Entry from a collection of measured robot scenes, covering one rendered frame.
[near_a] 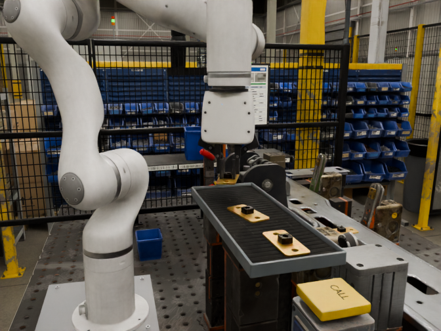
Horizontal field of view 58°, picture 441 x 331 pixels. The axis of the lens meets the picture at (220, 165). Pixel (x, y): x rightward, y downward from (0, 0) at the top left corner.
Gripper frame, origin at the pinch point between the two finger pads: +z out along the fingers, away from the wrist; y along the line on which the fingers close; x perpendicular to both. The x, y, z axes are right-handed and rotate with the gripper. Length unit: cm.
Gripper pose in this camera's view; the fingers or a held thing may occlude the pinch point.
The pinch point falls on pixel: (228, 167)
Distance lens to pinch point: 78.8
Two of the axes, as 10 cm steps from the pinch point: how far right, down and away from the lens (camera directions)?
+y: 9.9, 0.4, -1.4
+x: 1.5, -2.2, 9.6
